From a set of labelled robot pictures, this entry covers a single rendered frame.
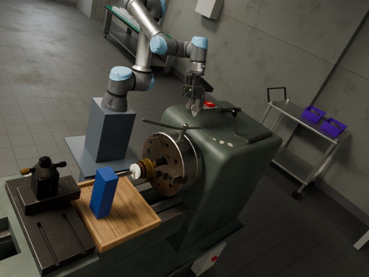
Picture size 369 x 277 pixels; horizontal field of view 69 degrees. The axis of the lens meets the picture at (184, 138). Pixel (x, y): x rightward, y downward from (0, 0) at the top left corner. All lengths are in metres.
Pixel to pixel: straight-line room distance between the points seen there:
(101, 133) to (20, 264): 0.81
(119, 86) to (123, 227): 0.76
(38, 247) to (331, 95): 3.83
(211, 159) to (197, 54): 0.49
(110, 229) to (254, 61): 4.06
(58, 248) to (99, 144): 0.76
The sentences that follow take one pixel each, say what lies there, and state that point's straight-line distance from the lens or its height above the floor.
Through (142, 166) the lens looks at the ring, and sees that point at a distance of 1.21.
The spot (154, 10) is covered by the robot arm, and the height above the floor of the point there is 1.66.
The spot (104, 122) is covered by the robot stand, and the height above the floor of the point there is 1.05.
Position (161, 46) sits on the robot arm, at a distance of 1.24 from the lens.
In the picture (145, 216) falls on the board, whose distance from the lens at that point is 1.32.
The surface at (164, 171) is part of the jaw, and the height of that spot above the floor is 1.11.
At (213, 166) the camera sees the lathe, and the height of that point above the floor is 1.17.
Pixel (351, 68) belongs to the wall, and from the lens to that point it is 4.15.
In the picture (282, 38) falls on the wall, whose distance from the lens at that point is 4.63.
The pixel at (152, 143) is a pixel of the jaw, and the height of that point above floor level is 1.17.
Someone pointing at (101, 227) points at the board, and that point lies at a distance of 1.25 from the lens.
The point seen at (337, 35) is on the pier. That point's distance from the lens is 4.16.
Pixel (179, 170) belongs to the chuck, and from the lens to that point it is 1.23.
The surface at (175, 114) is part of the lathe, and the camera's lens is 1.45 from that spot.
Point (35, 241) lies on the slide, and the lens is 1.10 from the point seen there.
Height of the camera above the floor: 1.85
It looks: 29 degrees down
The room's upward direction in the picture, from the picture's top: 21 degrees clockwise
